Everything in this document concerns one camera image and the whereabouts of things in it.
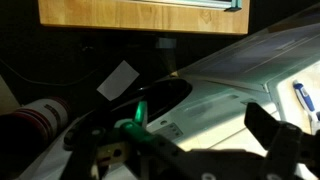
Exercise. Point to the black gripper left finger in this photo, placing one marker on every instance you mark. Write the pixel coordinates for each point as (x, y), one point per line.
(156, 156)

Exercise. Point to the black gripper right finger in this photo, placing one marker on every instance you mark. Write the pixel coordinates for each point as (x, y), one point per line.
(286, 146)

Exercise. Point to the blue white hand brush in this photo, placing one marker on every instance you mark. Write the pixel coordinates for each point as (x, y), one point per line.
(305, 98)

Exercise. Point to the white front-load washing machine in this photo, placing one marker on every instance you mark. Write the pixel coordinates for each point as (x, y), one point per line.
(213, 110)

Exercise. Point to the white paper sheet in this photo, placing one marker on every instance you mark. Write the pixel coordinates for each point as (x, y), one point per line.
(118, 81)

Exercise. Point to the white top-load washing machine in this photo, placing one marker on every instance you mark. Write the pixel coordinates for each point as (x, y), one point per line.
(260, 56)

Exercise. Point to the white red striped cylinder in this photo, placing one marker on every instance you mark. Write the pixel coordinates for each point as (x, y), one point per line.
(36, 123)

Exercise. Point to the wooden table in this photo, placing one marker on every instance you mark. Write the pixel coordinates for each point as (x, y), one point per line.
(133, 16)

